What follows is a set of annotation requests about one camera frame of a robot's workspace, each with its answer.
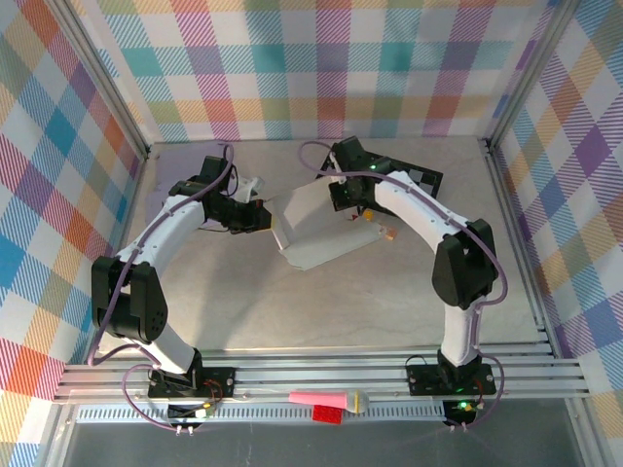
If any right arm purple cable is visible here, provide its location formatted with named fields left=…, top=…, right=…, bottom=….
left=297, top=140, right=510, bottom=432

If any white paper box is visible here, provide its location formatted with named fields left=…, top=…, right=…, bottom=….
left=270, top=182, right=385, bottom=272

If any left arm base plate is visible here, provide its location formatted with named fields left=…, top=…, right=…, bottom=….
left=148, top=367, right=238, bottom=399

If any black folding chessboard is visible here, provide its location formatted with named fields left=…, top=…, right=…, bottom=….
left=314, top=148, right=445, bottom=199

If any left aluminium frame post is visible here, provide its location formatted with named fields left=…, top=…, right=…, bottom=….
left=48, top=0, right=152, bottom=162

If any flat red building plate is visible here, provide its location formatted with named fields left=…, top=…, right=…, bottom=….
left=311, top=404, right=345, bottom=426

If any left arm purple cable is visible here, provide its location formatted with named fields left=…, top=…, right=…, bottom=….
left=86, top=142, right=239, bottom=434

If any aluminium frame post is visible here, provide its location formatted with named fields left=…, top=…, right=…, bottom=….
left=481, top=0, right=583, bottom=155
left=48, top=0, right=152, bottom=162

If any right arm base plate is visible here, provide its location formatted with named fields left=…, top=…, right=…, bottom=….
left=406, top=362, right=497, bottom=396

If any right aluminium frame post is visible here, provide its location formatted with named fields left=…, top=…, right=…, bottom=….
left=481, top=0, right=583, bottom=155

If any controller board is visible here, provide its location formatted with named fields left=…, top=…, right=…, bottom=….
left=167, top=401, right=215, bottom=423
left=441, top=398, right=477, bottom=425

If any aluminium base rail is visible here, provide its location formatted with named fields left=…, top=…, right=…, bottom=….
left=53, top=342, right=590, bottom=405

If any left controller board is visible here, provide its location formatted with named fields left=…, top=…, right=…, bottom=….
left=167, top=401, right=215, bottom=423

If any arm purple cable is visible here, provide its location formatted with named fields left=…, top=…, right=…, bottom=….
left=86, top=142, right=239, bottom=434
left=297, top=140, right=510, bottom=432

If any pink toy microphone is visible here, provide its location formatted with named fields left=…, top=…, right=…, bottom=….
left=288, top=388, right=371, bottom=415

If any white slotted cable duct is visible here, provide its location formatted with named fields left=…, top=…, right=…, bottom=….
left=77, top=404, right=481, bottom=424

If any right controller board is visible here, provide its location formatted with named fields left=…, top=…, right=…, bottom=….
left=441, top=398, right=477, bottom=425

